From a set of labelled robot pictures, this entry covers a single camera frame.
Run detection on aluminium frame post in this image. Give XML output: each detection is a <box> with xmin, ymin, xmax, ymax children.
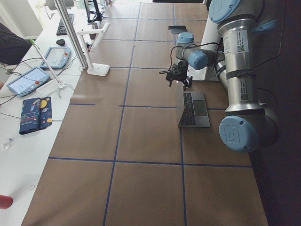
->
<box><xmin>54</xmin><ymin>0</ymin><xmax>87</xmax><ymax>69</ymax></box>

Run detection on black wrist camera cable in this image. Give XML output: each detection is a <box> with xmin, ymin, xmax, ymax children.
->
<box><xmin>158</xmin><ymin>42</ymin><xmax>221</xmax><ymax>75</ymax></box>

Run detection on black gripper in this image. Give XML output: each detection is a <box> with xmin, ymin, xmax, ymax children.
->
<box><xmin>166</xmin><ymin>61</ymin><xmax>193</xmax><ymax>90</ymax></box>

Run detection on red cylinder bottle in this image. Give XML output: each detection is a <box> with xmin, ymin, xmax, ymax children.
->
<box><xmin>0</xmin><ymin>195</ymin><xmax>13</xmax><ymax>210</ymax></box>

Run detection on black mouse pad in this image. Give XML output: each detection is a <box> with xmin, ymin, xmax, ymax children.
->
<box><xmin>168</xmin><ymin>25</ymin><xmax>187</xmax><ymax>35</ymax></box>

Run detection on white desk lamp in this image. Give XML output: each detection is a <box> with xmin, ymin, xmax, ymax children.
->
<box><xmin>76</xmin><ymin>23</ymin><xmax>110</xmax><ymax>76</ymax></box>

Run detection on grey laptop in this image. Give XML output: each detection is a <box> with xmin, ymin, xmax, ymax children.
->
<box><xmin>175</xmin><ymin>84</ymin><xmax>210</xmax><ymax>128</ymax></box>

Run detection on near blue teach pendant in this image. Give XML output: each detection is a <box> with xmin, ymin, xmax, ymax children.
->
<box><xmin>7</xmin><ymin>67</ymin><xmax>50</xmax><ymax>97</ymax></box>

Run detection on black keyboard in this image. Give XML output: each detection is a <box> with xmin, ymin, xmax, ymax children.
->
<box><xmin>56</xmin><ymin>13</ymin><xmax>75</xmax><ymax>36</ymax></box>

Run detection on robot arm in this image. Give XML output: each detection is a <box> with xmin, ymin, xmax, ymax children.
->
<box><xmin>165</xmin><ymin>0</ymin><xmax>279</xmax><ymax>153</ymax></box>
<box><xmin>173</xmin><ymin>32</ymin><xmax>224</xmax><ymax>70</ymax></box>

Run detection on far blue teach pendant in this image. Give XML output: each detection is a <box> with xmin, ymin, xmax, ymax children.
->
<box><xmin>45</xmin><ymin>47</ymin><xmax>71</xmax><ymax>70</ymax></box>

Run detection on black computer mouse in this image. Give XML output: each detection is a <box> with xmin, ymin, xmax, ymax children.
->
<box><xmin>56</xmin><ymin>39</ymin><xmax>65</xmax><ymax>47</ymax></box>

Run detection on blue teach pendant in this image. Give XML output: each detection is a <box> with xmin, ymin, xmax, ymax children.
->
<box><xmin>45</xmin><ymin>47</ymin><xmax>71</xmax><ymax>70</ymax></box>
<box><xmin>7</xmin><ymin>67</ymin><xmax>50</xmax><ymax>97</ymax></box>

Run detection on navy space pattern pouch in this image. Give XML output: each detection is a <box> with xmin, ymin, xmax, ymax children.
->
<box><xmin>19</xmin><ymin>97</ymin><xmax>52</xmax><ymax>135</ymax></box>

